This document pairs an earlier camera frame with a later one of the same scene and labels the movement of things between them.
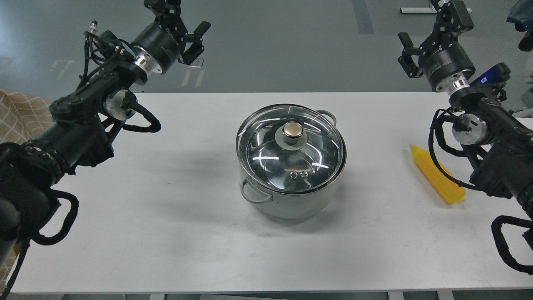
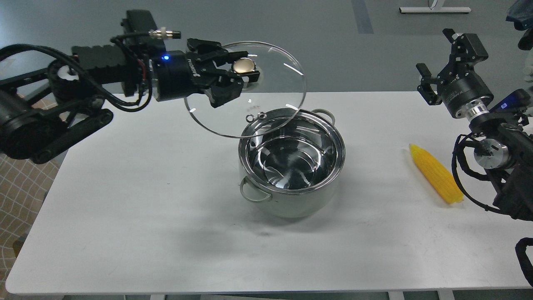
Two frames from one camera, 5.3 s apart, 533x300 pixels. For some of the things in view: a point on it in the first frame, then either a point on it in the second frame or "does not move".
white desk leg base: (423, 10) does not move
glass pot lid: (290, 148) → (264, 107)
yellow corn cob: (446, 188) does not move
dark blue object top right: (521, 14) does not move
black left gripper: (157, 46) → (177, 73)
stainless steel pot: (290, 157) does not move
